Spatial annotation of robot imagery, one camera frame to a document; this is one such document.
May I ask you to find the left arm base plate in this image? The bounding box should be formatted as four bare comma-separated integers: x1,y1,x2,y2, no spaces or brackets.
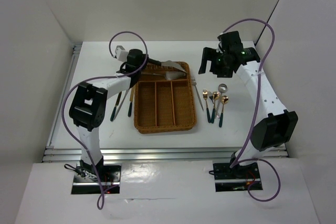
65,164,122,195

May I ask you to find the gold knife green handle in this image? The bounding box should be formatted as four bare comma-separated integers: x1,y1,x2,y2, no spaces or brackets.
110,92,122,122
128,86,135,117

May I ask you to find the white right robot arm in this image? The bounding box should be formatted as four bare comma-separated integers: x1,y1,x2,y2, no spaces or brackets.
211,31,298,178

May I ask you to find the gold fork green handle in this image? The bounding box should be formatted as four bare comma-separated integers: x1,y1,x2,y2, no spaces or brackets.
202,89,211,123

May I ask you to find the black handled metal spatula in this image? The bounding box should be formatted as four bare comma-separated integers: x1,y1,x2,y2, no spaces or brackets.
148,58,186,72

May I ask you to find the brown wicker cutlery tray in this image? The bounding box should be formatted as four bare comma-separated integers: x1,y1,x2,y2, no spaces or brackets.
134,61,197,134

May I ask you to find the silver spoon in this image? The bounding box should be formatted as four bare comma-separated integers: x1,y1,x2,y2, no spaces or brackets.
216,83,228,118

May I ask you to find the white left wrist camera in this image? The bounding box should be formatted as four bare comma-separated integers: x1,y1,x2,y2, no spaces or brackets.
113,46,129,62

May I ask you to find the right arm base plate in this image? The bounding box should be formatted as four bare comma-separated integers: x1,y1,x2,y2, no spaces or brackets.
208,163,263,192

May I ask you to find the silver fork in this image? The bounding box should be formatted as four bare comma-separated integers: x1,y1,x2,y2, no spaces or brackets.
191,75,204,111

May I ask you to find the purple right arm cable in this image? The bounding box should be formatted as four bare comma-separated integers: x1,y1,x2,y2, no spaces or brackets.
223,18,281,202

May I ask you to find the silver table knife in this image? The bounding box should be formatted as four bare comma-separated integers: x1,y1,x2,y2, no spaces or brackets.
115,89,130,118

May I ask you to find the aluminium table rail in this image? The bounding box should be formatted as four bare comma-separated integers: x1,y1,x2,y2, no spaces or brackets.
41,146,289,162

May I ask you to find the silver cake server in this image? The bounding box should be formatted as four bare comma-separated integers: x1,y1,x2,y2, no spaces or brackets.
141,71,186,81

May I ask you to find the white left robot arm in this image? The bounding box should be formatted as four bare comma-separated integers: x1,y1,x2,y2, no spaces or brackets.
69,46,197,182

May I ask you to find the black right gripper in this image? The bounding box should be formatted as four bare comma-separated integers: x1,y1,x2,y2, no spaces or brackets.
198,47,233,78

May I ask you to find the gold spoon green handle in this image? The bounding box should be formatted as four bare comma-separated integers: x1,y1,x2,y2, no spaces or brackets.
218,95,229,127
211,91,220,123

